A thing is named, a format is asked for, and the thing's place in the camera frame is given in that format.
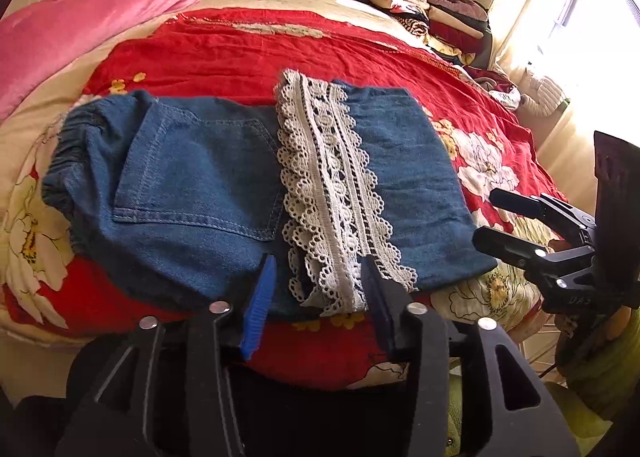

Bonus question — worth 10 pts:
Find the blue denim pants lace trim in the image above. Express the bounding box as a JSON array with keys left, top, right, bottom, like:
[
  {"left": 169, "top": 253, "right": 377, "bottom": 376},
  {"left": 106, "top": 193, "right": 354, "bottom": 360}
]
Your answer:
[{"left": 42, "top": 70, "right": 496, "bottom": 316}]

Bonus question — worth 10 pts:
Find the beige bed cover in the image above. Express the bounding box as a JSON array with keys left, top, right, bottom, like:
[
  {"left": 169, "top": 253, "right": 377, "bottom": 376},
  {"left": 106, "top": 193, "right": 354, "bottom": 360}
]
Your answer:
[{"left": 1, "top": 0, "right": 420, "bottom": 404}]

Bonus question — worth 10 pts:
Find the white puffy jacket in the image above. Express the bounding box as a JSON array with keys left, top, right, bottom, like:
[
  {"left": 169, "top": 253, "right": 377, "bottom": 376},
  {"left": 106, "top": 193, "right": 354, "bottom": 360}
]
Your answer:
[{"left": 518, "top": 68, "right": 570, "bottom": 118}]

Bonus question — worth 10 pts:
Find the cream window curtain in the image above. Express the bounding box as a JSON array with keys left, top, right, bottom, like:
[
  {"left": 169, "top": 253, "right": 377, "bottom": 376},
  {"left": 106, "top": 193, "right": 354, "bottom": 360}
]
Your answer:
[{"left": 490, "top": 0, "right": 639, "bottom": 211}]

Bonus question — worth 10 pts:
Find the pile of folded clothes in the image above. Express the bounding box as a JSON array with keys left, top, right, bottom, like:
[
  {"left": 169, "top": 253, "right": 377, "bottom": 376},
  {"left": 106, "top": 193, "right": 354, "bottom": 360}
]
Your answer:
[{"left": 369, "top": 0, "right": 522, "bottom": 111}]

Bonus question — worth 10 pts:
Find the pink plush blanket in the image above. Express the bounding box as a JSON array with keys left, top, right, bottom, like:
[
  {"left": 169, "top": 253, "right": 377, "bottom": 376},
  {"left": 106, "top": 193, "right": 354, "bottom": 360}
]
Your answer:
[{"left": 1, "top": 0, "right": 199, "bottom": 119}]

